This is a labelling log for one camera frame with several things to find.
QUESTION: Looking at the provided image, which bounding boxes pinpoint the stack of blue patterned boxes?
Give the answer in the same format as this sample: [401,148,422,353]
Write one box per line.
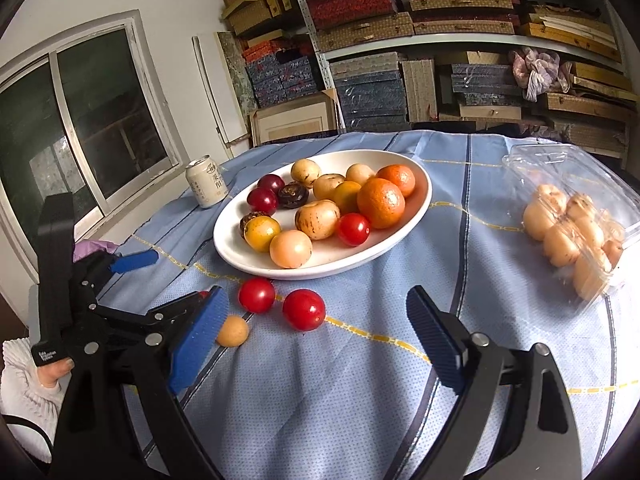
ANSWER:
[330,57,511,131]

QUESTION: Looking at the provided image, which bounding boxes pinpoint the upright tan woven box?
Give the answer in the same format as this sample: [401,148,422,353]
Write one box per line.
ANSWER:
[401,59,440,122]

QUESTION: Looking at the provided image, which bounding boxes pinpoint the clear plastic clamshell box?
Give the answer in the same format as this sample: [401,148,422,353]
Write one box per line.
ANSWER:
[501,143,640,311]

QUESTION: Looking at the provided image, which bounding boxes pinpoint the white metal shelf rack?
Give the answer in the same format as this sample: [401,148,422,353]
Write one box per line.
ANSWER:
[282,0,631,136]

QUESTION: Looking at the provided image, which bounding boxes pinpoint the black cable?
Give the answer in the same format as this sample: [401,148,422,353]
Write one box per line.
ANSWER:
[0,412,55,461]

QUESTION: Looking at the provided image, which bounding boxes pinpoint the orange mandarin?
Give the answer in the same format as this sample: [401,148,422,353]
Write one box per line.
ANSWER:
[356,177,406,230]
[376,164,417,198]

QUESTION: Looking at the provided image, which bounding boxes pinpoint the white plate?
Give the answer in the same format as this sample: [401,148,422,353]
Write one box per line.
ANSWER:
[213,149,433,281]

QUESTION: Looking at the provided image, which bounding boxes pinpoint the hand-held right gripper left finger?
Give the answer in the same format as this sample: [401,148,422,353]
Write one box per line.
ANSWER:
[50,285,230,480]

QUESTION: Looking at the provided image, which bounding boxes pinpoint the yellow-orange tomato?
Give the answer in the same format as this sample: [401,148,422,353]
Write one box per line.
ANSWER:
[243,216,282,253]
[332,180,363,215]

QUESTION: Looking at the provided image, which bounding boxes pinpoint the crumpled pink cloth bundle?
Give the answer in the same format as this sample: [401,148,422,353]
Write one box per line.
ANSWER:
[509,46,563,102]

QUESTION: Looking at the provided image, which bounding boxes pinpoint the person's left forearm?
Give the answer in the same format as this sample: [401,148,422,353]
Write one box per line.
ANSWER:
[0,337,68,463]

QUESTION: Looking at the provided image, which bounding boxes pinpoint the stack of tan woven boxes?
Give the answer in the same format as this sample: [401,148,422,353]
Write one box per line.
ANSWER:
[292,0,538,53]

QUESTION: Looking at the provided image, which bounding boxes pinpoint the pink printed cloth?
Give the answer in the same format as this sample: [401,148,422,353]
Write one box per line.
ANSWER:
[72,240,121,263]

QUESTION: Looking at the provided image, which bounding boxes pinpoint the open cardboard box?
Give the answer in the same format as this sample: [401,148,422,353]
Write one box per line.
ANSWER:
[248,87,346,147]

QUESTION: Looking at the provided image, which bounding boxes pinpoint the dark brown passion fruit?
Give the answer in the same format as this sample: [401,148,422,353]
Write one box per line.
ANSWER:
[278,182,310,209]

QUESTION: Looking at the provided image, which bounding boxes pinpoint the tall pile of assorted boxes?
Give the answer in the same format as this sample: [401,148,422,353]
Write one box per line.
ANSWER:
[217,0,326,111]

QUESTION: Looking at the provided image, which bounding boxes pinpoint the green marbled panel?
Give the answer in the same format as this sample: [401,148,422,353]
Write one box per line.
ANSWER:
[216,31,263,116]

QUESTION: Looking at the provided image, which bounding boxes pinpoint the blue checked tablecloth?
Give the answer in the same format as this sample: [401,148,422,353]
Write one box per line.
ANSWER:
[75,130,640,480]

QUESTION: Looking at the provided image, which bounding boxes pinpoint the person's left hand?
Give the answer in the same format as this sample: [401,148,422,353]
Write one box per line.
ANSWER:
[37,357,76,390]

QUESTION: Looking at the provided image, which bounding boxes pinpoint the dark red plum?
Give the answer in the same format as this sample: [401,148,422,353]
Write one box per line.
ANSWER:
[256,173,286,196]
[246,187,280,214]

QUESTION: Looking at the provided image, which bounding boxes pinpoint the aluminium sliding window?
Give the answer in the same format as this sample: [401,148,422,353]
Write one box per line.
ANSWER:
[0,10,187,281]

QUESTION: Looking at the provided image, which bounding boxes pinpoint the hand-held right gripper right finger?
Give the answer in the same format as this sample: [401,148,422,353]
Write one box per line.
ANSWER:
[406,284,583,480]

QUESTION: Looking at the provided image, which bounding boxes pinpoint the white drink can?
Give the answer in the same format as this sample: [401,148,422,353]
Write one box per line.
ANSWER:
[185,156,229,209]

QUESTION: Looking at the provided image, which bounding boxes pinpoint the stack of yellow wooden boxes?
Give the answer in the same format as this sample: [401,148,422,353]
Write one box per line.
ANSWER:
[520,2,640,158]

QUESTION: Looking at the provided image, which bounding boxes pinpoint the white wooden strip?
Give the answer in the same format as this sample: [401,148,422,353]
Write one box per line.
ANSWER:
[192,35,251,148]

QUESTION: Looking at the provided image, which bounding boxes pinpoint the spotted tan loquat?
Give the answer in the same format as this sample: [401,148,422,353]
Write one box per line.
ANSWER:
[291,158,322,184]

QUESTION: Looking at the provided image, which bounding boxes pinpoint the large spotted tan apple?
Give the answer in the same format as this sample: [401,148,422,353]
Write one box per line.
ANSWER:
[294,199,341,241]

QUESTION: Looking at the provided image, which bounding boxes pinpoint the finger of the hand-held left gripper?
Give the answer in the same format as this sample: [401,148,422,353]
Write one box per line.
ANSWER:
[92,290,213,333]
[75,250,159,293]

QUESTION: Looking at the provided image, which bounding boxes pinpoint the small tan loquat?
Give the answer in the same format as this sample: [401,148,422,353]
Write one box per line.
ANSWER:
[216,315,250,347]

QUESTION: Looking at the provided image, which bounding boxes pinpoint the pile of pale loquats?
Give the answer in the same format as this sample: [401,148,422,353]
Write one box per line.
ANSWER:
[522,184,626,301]

